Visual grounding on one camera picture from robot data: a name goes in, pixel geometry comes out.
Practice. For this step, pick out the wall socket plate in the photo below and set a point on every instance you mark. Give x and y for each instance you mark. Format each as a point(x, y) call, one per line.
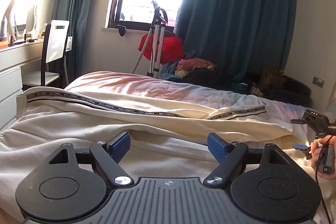
point(318, 82)

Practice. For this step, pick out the pile of colourful clothes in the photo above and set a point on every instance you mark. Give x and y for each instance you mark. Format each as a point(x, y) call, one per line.
point(205, 73)

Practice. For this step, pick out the teal curtain right of window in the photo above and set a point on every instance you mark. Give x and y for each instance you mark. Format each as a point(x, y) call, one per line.
point(238, 36)

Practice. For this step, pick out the black and white chair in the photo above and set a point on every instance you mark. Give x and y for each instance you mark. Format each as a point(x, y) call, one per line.
point(53, 49)

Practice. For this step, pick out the person's right hand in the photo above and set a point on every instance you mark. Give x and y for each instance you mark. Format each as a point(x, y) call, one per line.
point(323, 157)

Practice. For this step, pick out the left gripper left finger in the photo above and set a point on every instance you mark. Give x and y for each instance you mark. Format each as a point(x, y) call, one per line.
point(73, 185)

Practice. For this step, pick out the grey dresser with drawers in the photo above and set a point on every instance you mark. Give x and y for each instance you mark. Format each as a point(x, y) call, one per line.
point(12, 59)

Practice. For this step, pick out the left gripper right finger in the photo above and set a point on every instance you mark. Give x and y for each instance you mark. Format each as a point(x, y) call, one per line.
point(260, 185)

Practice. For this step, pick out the orange box on dresser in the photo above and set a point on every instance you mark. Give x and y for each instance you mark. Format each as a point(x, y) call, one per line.
point(4, 44)

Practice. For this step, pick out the cream sweatpants with black stripe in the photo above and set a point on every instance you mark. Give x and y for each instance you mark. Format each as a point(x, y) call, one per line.
point(168, 138)

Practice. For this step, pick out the brown paper bag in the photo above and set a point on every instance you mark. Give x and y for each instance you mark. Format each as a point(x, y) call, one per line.
point(271, 80)

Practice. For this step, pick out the pastel pink bed duvet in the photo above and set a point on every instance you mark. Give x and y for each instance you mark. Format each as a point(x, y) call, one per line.
point(137, 85)

